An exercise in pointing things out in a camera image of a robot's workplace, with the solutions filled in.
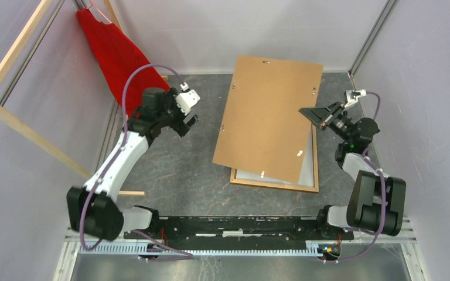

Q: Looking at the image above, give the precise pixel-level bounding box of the aluminium rail frame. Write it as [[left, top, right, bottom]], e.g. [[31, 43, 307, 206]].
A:
[[53, 216, 428, 280]]

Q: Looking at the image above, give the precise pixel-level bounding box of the red cloth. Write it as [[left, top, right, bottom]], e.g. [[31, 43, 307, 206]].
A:
[[76, 9, 170, 115]]

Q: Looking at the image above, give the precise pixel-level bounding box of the wooden picture frame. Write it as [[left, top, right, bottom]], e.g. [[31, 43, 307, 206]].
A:
[[229, 126, 320, 194]]

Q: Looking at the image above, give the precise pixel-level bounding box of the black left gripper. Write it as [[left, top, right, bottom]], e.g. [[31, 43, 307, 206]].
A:
[[158, 88, 200, 137]]

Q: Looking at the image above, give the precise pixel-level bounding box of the wooden rack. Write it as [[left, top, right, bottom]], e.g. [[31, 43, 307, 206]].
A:
[[0, 0, 169, 197]]

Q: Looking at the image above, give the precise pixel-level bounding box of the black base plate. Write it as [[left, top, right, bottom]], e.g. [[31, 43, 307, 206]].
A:
[[144, 216, 354, 251]]

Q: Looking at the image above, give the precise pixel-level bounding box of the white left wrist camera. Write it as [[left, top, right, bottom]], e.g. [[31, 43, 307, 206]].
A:
[[175, 82, 200, 115]]

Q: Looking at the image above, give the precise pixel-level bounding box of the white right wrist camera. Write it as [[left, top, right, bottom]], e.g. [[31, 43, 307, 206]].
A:
[[343, 89, 367, 109]]

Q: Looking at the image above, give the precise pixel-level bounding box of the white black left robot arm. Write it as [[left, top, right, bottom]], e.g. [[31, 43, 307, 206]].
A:
[[66, 88, 200, 241]]

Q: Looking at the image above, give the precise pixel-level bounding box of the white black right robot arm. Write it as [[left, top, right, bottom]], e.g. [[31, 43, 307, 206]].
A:
[[299, 102, 406, 239]]

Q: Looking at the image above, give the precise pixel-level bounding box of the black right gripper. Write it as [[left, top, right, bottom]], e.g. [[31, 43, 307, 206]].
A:
[[299, 100, 353, 143]]

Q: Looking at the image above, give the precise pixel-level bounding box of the brown backing board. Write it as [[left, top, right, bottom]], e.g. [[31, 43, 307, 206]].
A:
[[213, 56, 323, 183]]

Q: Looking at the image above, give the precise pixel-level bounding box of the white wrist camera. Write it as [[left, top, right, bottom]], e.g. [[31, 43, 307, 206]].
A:
[[175, 82, 200, 115], [343, 89, 367, 109]]

